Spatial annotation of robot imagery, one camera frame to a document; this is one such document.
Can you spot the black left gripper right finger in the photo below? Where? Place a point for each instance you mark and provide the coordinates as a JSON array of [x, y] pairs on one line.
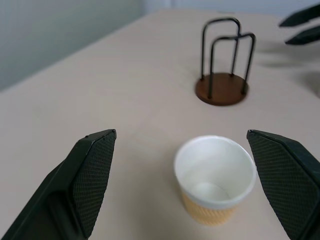
[[287, 180]]

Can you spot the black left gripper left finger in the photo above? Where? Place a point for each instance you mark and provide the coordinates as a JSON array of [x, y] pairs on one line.
[[75, 180]]

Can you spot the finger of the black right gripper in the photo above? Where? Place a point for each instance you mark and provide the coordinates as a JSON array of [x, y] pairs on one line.
[[306, 36], [303, 17]]

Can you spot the tan white ribbed paper cup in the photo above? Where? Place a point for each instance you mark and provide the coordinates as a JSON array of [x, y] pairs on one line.
[[212, 212]]

